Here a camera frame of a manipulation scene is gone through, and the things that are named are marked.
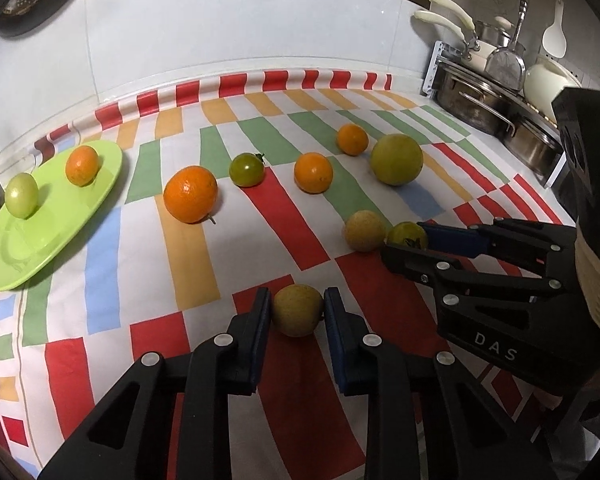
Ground large green citrus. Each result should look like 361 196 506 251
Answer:
370 133 424 186

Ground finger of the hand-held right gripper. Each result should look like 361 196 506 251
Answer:
417 217 578 281
380 242 600 396

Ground tan round fruit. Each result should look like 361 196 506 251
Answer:
271 284 325 338
343 209 387 253

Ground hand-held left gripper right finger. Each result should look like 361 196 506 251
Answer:
323 287 548 480

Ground small yellow-green tomato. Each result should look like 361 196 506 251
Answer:
386 221 429 251

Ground white rice paddle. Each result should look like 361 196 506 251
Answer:
541 0 568 58

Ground black frying pan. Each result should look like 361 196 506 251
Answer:
0 0 86 38

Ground colourful striped tablecloth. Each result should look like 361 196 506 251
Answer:
0 69 581 480

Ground medium orange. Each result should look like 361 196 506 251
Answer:
293 152 334 194

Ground large steel pot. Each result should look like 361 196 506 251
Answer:
437 60 518 136

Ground dark green tomato with stem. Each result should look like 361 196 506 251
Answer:
229 152 266 188

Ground hanging steel strainer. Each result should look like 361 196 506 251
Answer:
485 0 531 93

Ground small orange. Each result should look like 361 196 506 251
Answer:
336 124 370 156
65 145 100 187

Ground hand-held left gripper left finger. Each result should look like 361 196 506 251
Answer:
37 287 273 480

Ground white dish rack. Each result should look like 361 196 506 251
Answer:
422 40 453 96

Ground green plate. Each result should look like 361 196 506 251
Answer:
0 140 124 292

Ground pale green tomato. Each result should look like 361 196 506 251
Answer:
5 172 39 220

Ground small steel pot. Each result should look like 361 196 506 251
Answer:
502 110 563 173

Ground large orange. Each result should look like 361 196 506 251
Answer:
163 165 219 224

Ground white kettle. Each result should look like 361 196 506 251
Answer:
523 57 583 118

